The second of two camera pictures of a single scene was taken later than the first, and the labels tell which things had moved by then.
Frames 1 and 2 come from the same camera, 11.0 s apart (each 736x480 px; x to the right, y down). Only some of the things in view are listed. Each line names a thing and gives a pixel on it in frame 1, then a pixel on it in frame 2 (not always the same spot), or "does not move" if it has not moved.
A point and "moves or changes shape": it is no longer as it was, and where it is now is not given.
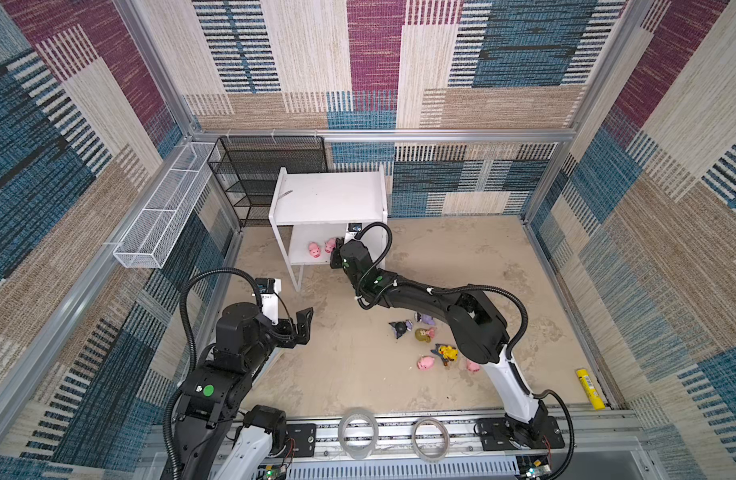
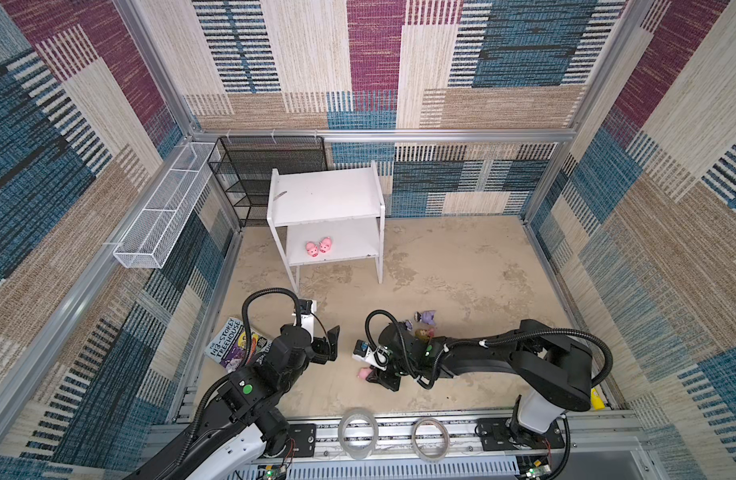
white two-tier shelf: x=310 y=211 does not move
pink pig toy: x=472 y=366 moves or changes shape
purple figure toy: x=426 y=318 does not move
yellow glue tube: x=596 y=399 does not move
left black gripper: x=289 y=337 → x=321 y=354
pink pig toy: x=330 y=244 moves or changes shape
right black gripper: x=335 y=259 → x=381 y=377
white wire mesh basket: x=151 y=235 does not move
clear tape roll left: x=353 y=453 does not move
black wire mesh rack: x=251 y=168 does not move
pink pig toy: x=314 y=250 does not move
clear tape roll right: x=414 y=442 does not move
